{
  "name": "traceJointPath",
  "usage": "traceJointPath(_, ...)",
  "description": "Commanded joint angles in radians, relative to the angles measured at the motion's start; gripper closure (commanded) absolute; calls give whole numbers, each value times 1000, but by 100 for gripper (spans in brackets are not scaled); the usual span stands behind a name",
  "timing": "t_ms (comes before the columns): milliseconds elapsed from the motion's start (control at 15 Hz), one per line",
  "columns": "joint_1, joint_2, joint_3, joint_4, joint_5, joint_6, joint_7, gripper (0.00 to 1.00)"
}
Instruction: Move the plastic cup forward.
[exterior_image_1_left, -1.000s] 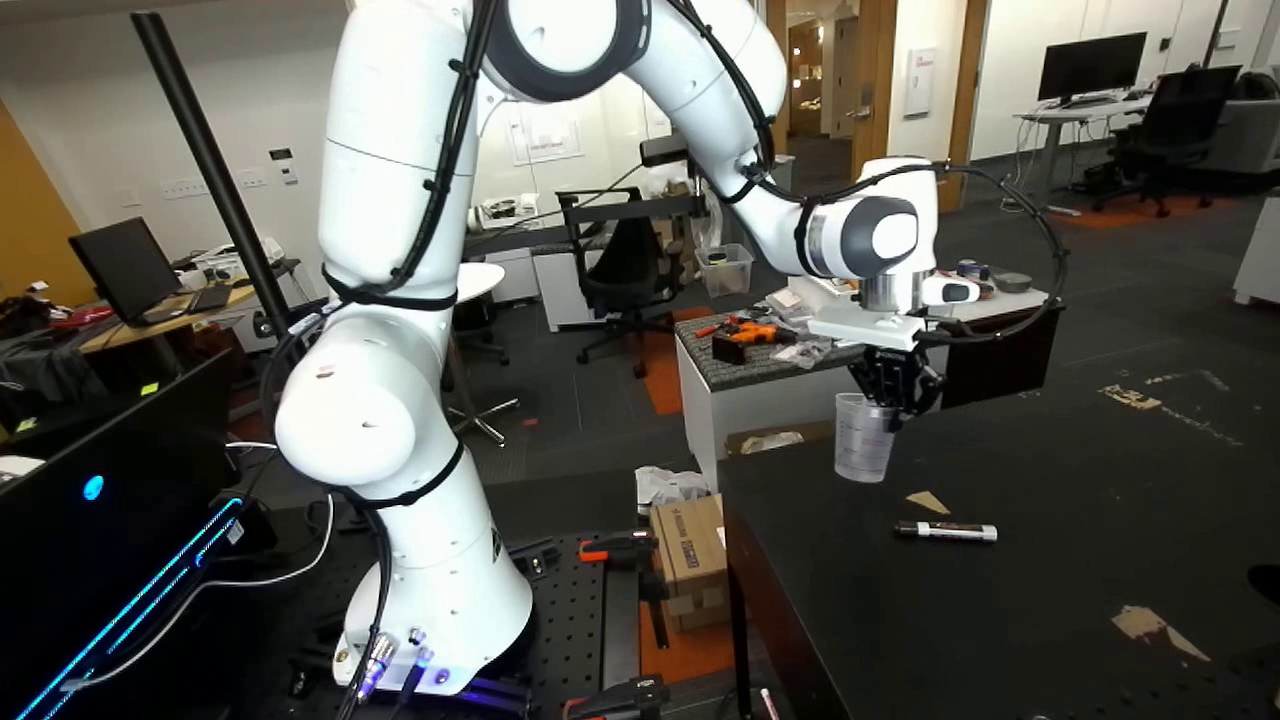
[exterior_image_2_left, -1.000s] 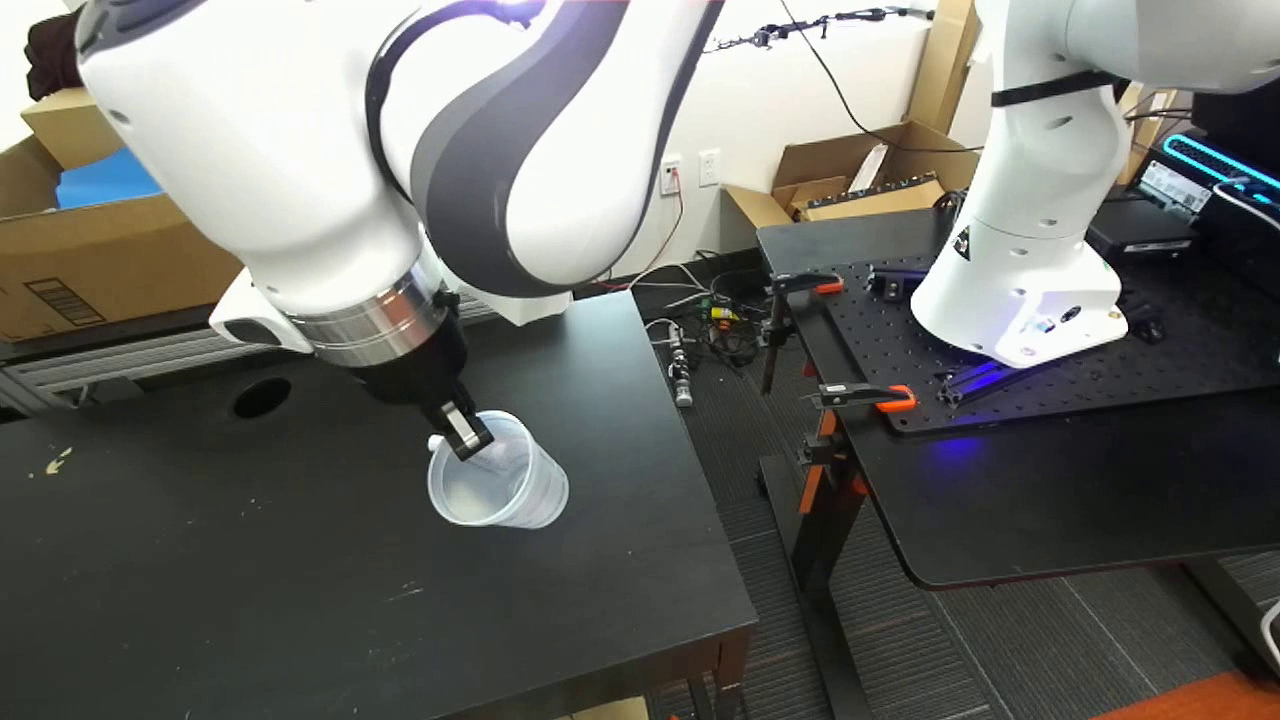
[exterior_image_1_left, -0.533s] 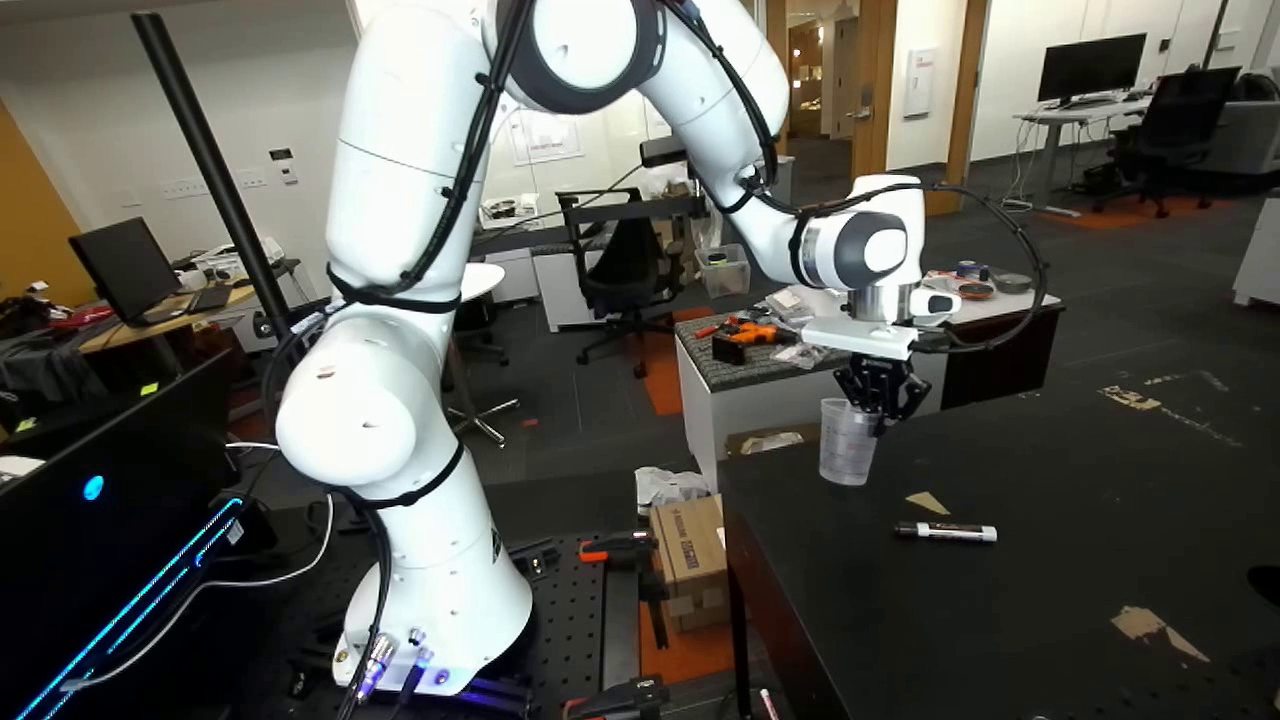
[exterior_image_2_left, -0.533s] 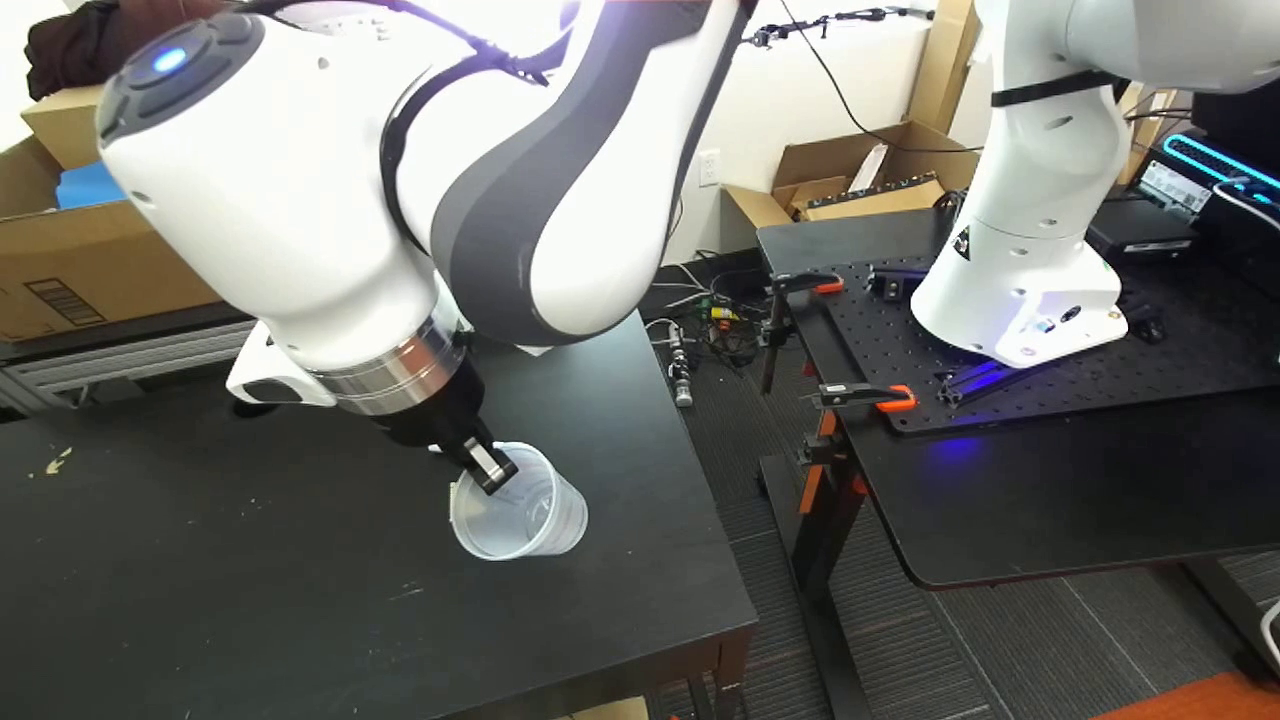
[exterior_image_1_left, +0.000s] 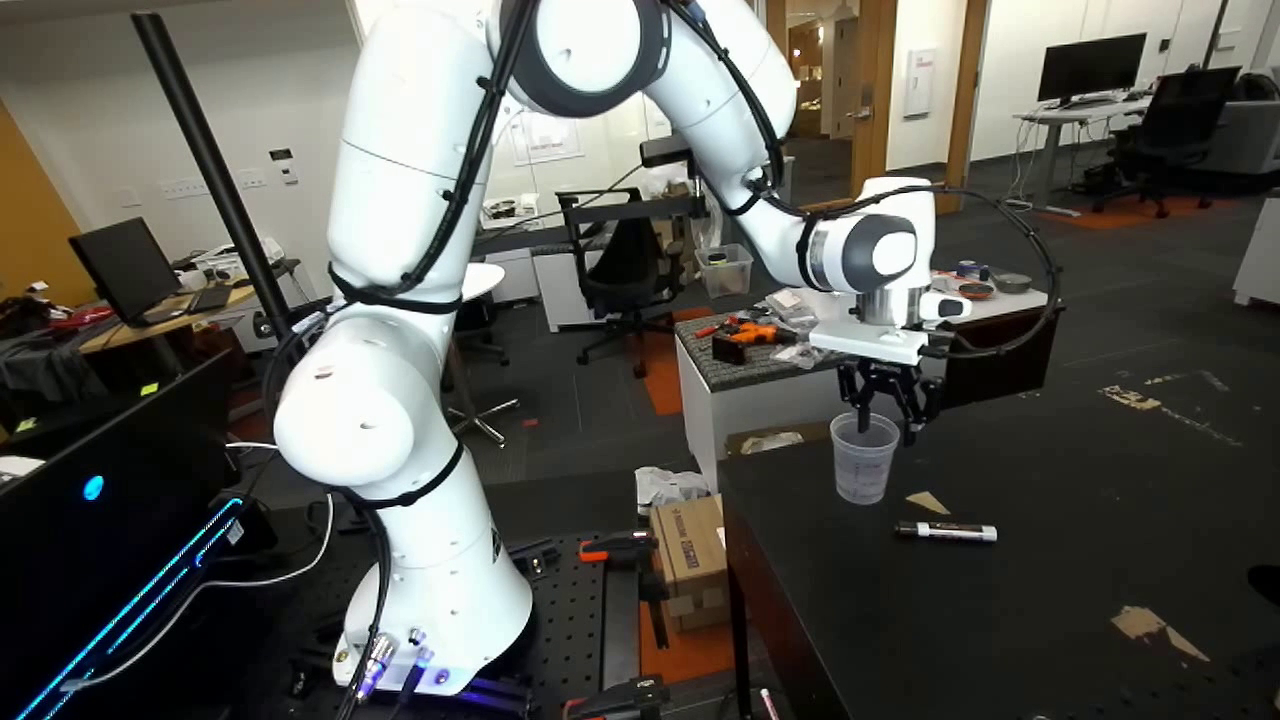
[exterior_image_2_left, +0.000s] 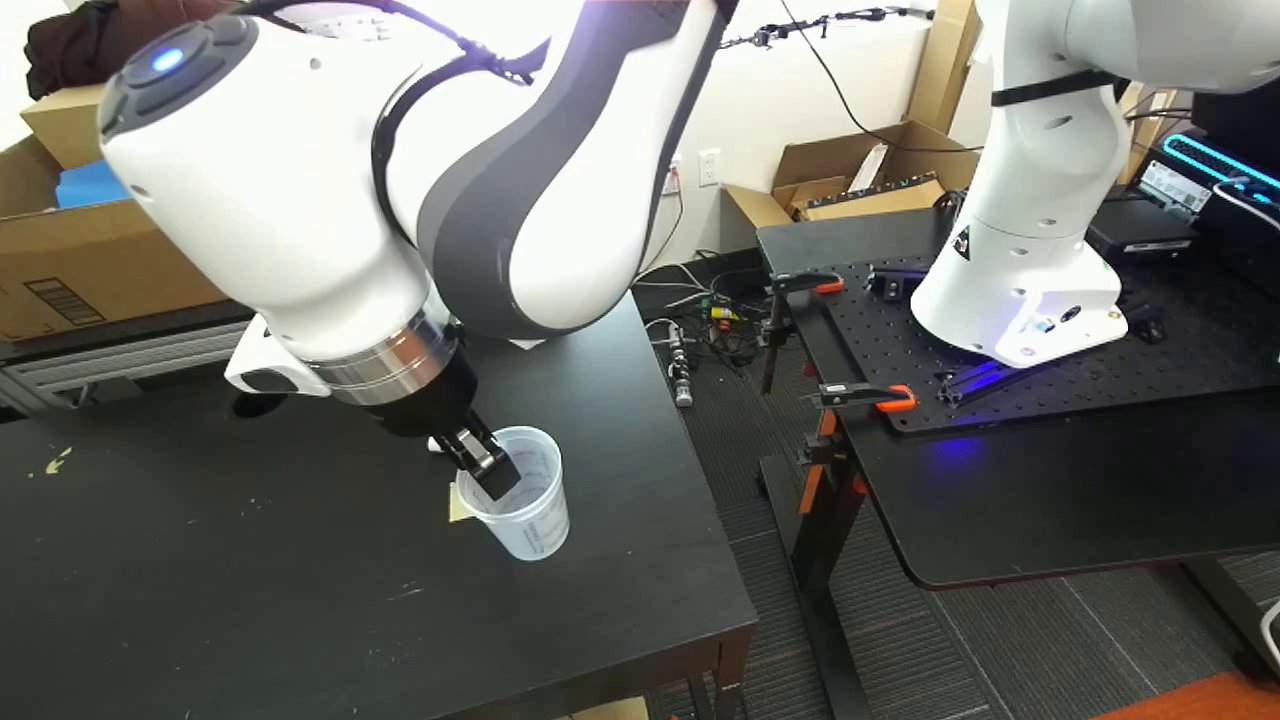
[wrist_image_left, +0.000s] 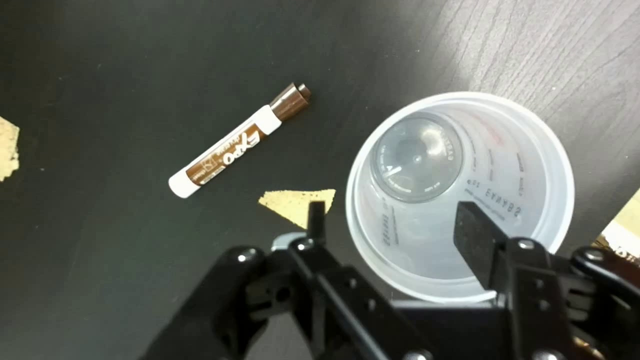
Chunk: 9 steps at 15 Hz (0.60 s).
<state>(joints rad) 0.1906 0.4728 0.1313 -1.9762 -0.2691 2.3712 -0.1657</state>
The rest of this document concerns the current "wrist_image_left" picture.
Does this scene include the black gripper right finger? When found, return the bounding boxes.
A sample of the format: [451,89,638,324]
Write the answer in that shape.
[451,199,640,360]

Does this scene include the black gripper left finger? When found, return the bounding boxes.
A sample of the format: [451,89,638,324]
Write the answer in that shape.
[142,199,427,360]

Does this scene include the clear plastic measuring cup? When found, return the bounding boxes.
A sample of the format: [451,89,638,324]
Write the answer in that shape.
[343,89,575,306]

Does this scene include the triangular tan tape scrap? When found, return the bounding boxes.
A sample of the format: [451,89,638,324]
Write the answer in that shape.
[256,186,337,232]

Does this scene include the brown Expo marker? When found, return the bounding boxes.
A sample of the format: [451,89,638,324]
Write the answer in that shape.
[166,79,316,199]

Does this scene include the printed tan tape scrap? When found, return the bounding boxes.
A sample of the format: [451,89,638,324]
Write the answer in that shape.
[593,187,640,263]

